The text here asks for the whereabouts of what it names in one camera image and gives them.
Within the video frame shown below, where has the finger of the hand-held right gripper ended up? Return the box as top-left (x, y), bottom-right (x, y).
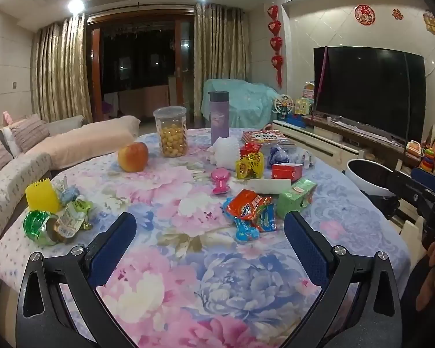
top-left (385, 170), bottom-right (426, 205)
top-left (411, 168), bottom-right (435, 192)

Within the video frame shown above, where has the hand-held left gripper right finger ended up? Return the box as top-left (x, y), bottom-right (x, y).
top-left (281, 211), bottom-right (403, 348)

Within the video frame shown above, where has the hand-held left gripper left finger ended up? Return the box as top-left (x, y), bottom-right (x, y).
top-left (16, 212), bottom-right (137, 348)

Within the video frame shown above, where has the white trash bin black bag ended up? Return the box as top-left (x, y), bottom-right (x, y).
top-left (344, 159), bottom-right (399, 222)

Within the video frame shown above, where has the green white snack wrapper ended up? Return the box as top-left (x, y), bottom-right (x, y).
top-left (58, 196), bottom-right (95, 238)

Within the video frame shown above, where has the green carton box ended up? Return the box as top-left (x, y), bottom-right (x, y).
top-left (277, 178), bottom-right (318, 220)

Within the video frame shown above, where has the blue snack packet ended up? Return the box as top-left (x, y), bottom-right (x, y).
top-left (223, 206), bottom-right (278, 242)

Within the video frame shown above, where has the blue white candy wrapper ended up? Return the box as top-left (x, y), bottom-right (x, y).
top-left (56, 183), bottom-right (80, 205)

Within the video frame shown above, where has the white rectangular eraser block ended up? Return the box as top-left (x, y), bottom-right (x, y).
top-left (246, 179), bottom-right (293, 193)

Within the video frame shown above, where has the orange snack packet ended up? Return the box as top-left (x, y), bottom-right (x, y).
top-left (226, 189), bottom-right (272, 222)

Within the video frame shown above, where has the small red box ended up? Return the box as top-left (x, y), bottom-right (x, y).
top-left (272, 163), bottom-right (304, 184)

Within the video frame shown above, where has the yellow serrated plastic piece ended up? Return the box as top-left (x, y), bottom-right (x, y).
top-left (25, 179), bottom-right (61, 213)

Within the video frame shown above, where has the clear plastic wrapper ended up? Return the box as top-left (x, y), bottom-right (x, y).
top-left (290, 150), bottom-right (314, 169)

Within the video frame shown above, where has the blue plastic wrapper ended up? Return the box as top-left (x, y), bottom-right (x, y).
top-left (268, 146), bottom-right (291, 169)

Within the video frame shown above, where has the yellow snack packet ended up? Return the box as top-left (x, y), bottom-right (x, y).
top-left (235, 150), bottom-right (265, 180)

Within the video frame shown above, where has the pink plastic toy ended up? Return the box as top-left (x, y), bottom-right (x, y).
top-left (210, 168), bottom-right (233, 194)

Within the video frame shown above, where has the red snack packet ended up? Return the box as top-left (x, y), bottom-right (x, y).
top-left (240, 142), bottom-right (262, 157)

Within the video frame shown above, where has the white plastic stool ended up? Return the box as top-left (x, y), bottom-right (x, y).
top-left (399, 203), bottom-right (421, 262)

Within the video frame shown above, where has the floral tablecloth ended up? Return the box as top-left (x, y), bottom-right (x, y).
top-left (0, 128), bottom-right (412, 348)

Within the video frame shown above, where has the red yellow apple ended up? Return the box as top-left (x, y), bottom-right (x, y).
top-left (118, 141), bottom-right (149, 172)

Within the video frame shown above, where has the black flat television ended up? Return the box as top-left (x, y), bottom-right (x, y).
top-left (313, 46), bottom-right (426, 144)

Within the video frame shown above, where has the white television cabinet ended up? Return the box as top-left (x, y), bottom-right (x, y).
top-left (272, 118), bottom-right (426, 169)

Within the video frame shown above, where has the peach long cushion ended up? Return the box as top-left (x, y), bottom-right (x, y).
top-left (23, 116), bottom-right (141, 170)

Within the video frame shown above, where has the white patterned sofa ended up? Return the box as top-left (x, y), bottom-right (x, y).
top-left (0, 114), bottom-right (142, 258)

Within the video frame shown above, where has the colourful flat book box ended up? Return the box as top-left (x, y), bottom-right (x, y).
top-left (241, 130), bottom-right (298, 149)

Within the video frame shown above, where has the clear jar of snack balls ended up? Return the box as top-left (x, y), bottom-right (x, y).
top-left (153, 106), bottom-right (188, 158)

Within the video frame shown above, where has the colourful toy house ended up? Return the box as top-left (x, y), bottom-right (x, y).
top-left (293, 97), bottom-right (312, 117)

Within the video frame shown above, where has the pink stick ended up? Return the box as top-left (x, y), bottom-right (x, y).
top-left (313, 47), bottom-right (329, 117)

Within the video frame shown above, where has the ferris wheel toy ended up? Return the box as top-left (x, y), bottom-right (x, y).
top-left (273, 95), bottom-right (294, 122)

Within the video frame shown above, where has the purple thermos bottle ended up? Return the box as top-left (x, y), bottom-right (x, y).
top-left (208, 91), bottom-right (231, 146)

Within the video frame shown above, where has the teal cloth covered furniture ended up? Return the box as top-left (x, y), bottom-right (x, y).
top-left (201, 79), bottom-right (281, 129)

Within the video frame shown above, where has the round red paper cutout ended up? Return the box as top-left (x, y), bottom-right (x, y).
top-left (354, 4), bottom-right (375, 26)

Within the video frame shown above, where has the golden patterned curtain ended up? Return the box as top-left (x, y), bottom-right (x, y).
top-left (194, 3), bottom-right (251, 120)
top-left (31, 14), bottom-right (93, 124)

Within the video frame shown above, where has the wooden framed glass door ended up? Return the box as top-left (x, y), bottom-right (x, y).
top-left (87, 5), bottom-right (196, 122)

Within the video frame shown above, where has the red heart hanging decoration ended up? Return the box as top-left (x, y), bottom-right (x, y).
top-left (267, 5), bottom-right (284, 89)

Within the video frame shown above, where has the rainbow stacking ring toy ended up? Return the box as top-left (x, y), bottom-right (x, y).
top-left (418, 145), bottom-right (435, 171)

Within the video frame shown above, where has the gold red wall decoration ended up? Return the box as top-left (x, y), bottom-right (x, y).
top-left (423, 11), bottom-right (435, 37)

